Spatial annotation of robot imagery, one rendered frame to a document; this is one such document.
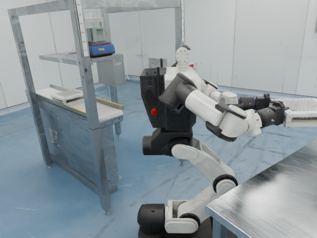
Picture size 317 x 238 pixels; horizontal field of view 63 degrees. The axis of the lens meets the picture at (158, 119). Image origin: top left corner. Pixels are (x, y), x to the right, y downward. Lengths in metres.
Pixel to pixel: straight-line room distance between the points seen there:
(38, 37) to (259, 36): 4.11
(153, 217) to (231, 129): 0.91
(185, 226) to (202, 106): 0.91
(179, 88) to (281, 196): 0.58
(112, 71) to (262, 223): 1.44
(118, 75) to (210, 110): 1.13
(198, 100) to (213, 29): 4.52
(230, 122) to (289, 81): 4.20
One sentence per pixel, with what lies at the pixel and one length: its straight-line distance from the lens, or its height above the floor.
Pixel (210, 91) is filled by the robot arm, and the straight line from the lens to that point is 1.70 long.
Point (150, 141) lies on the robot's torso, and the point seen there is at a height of 0.85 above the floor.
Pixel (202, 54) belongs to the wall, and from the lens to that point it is 5.68.
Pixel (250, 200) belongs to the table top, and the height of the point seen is 0.83.
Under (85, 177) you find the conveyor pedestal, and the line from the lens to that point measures 2.61.
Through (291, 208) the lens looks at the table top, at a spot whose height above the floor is 0.83.
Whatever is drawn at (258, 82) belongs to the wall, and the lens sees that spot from 5.31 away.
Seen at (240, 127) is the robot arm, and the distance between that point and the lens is 1.02.
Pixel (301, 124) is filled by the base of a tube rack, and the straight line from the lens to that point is 1.45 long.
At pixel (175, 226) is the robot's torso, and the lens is 1.72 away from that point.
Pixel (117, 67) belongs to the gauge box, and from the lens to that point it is 1.98.
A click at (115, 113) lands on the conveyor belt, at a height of 0.80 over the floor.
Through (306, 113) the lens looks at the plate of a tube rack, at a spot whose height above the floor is 1.01.
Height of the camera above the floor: 1.48
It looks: 21 degrees down
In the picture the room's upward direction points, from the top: 3 degrees counter-clockwise
